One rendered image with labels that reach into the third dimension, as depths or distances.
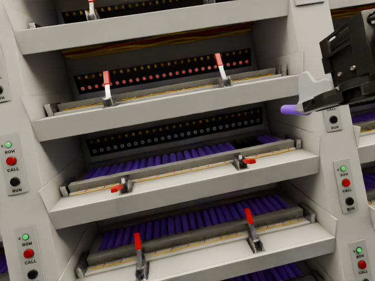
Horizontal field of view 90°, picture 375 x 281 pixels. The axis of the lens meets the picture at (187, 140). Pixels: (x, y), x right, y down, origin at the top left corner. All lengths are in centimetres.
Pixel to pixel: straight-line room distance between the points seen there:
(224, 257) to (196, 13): 56
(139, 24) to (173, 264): 55
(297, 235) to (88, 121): 55
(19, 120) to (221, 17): 49
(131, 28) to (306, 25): 40
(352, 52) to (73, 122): 46
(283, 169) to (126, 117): 37
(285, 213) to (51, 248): 55
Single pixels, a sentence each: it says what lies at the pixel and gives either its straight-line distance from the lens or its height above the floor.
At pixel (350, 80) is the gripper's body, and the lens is 27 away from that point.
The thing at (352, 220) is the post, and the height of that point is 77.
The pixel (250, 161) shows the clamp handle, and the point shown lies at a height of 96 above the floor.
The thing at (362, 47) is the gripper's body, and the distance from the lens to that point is 26.
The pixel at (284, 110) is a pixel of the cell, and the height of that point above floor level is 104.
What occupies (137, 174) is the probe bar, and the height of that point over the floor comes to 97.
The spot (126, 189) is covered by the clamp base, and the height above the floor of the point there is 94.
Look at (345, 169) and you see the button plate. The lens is 57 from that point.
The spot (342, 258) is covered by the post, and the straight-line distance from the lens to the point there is 62.
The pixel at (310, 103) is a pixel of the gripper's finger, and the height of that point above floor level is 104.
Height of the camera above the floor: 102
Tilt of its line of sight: level
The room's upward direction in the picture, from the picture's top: 11 degrees counter-clockwise
